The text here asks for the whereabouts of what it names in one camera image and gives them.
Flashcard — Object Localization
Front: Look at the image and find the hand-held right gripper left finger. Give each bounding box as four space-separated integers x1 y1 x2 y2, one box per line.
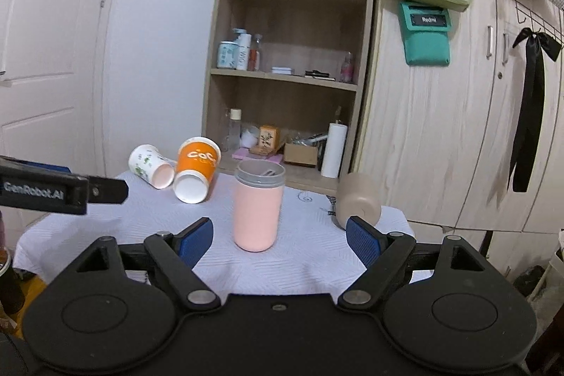
76 217 222 314

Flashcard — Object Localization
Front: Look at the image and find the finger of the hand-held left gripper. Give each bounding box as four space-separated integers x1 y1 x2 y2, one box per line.
87 176 130 205

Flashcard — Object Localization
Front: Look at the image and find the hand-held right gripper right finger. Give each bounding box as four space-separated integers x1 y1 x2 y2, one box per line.
337 216 486 310

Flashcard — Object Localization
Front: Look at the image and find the beige cup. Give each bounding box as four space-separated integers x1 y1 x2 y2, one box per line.
335 172 382 232

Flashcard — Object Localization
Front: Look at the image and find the white floral paper cup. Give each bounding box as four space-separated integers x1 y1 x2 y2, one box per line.
128 144 176 190

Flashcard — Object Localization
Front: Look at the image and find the orange paper cup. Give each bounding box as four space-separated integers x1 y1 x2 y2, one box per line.
173 136 221 204

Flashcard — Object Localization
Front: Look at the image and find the pink cup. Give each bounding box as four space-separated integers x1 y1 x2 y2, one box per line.
233 160 287 252

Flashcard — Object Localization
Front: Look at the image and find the white patterned tablecloth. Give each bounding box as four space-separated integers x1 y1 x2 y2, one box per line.
15 169 417 298

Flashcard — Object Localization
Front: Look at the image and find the white paper towel roll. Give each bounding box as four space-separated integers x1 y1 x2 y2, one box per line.
320 122 348 179

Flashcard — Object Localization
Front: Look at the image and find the cardboard box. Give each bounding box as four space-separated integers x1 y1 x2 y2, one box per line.
282 142 319 168

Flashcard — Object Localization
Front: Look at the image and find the pink flat box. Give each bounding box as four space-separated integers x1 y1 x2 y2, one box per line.
232 146 285 165

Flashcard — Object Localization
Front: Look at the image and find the clear bottle with beige cap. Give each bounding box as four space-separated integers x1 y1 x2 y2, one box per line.
222 107 243 152

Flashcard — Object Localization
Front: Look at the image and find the small wooden box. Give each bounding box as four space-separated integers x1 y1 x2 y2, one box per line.
250 125 281 156

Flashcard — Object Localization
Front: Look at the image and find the light wood wardrobe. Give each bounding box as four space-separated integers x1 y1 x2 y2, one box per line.
355 0 564 234

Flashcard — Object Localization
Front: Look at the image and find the white panelled door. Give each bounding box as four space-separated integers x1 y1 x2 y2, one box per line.
0 0 135 227

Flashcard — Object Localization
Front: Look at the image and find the dark bag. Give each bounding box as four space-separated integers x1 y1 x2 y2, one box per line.
512 265 548 298

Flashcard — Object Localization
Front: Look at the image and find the pink bottle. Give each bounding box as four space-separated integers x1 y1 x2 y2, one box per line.
339 52 355 84

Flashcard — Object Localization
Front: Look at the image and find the black flat item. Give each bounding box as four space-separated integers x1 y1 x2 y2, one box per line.
304 69 337 82

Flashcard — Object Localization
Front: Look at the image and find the teal and white jar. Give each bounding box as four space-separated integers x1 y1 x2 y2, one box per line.
217 41 238 69

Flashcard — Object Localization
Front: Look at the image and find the white pump bottle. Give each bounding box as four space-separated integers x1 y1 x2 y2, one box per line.
233 28 252 71

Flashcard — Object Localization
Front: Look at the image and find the red bottle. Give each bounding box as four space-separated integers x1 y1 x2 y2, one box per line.
247 33 264 72

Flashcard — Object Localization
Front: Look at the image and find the teal fabric pouch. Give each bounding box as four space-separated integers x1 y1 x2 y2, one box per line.
398 0 452 67

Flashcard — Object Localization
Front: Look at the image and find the black ribbon bow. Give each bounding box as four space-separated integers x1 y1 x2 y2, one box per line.
507 26 563 193

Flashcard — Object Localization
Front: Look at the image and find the wooden shelf unit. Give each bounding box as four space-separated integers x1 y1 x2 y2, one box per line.
201 0 378 197

